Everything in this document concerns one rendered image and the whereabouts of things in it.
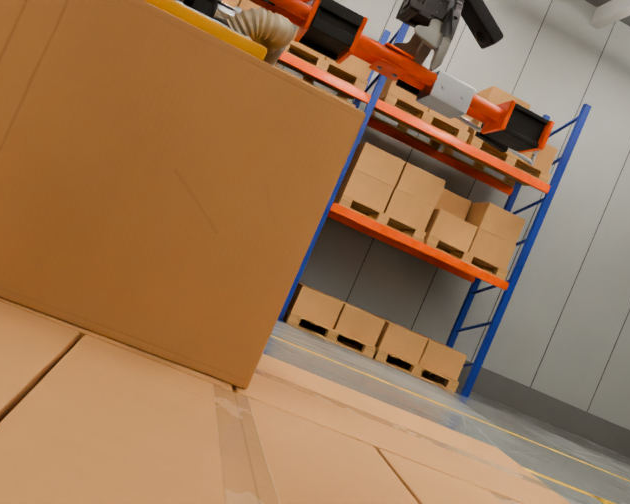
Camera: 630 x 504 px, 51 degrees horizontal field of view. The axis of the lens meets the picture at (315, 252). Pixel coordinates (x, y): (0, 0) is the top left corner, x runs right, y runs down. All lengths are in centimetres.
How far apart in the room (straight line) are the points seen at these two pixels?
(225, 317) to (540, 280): 1020
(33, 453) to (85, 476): 4
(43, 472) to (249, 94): 56
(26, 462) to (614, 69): 1153
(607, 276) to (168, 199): 1093
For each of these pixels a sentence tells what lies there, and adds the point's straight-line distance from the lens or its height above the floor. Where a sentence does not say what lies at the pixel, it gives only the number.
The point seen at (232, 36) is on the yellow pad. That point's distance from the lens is 92.
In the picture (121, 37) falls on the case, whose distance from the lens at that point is 88.
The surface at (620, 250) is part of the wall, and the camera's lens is 1170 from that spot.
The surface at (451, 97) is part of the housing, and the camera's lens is 111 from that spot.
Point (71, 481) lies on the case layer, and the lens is 46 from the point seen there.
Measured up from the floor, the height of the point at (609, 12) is 597.
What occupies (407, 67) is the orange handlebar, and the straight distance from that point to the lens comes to 109.
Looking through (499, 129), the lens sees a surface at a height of 105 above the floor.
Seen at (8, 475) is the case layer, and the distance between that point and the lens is 44.
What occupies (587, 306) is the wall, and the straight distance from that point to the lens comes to 1146.
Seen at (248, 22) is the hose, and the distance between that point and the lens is 95.
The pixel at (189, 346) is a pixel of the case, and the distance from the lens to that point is 88.
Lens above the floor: 72
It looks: 2 degrees up
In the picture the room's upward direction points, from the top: 23 degrees clockwise
